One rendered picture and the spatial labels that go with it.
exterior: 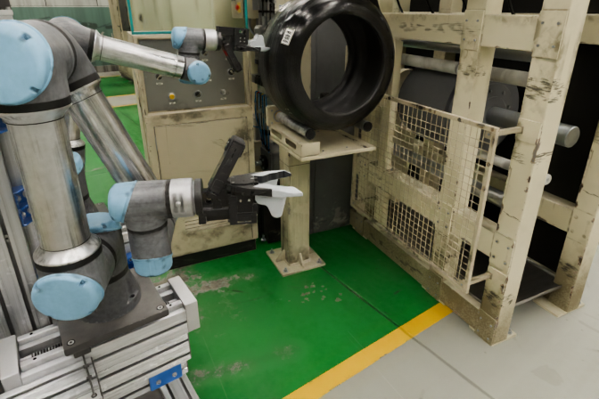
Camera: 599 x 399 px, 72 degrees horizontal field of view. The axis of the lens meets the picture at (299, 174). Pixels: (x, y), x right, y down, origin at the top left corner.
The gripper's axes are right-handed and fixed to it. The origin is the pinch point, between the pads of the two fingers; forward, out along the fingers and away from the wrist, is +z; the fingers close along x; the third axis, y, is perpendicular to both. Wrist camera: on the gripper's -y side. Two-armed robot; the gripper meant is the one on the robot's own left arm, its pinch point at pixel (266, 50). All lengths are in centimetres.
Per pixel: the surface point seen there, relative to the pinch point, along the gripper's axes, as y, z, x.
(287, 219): -90, 29, 29
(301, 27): 9.5, 8.9, -11.1
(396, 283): -116, 78, -11
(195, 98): -29, -16, 56
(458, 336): -116, 80, -54
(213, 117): -38, -8, 51
